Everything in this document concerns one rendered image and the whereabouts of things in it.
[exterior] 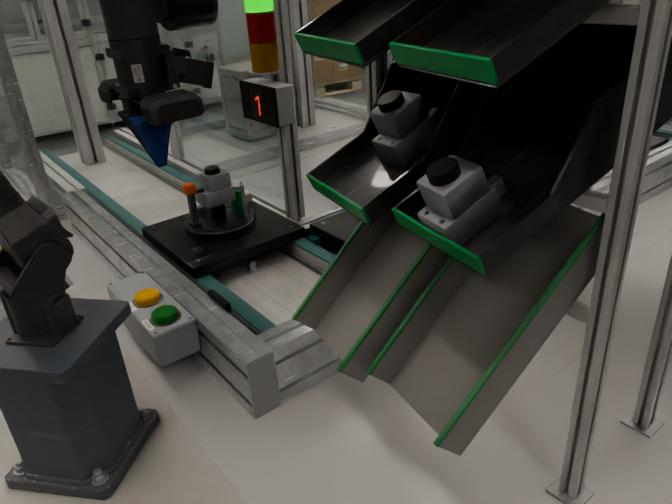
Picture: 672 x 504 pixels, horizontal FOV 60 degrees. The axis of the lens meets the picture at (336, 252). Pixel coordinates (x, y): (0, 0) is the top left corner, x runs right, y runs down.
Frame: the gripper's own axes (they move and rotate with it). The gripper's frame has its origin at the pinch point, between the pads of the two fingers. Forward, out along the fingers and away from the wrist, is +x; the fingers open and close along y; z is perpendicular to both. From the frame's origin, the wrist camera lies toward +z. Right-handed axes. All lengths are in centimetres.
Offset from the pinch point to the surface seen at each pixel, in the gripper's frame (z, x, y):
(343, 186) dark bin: 14.0, 5.1, -19.6
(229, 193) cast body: 21.0, 20.8, 26.1
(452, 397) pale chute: 11.9, 23.2, -39.0
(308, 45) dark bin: 12.0, -10.8, -17.8
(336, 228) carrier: 35.1, 28.2, 11.3
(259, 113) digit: 28.4, 6.4, 23.7
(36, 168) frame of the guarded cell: -1, 24, 87
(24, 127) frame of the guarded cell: -1, 14, 87
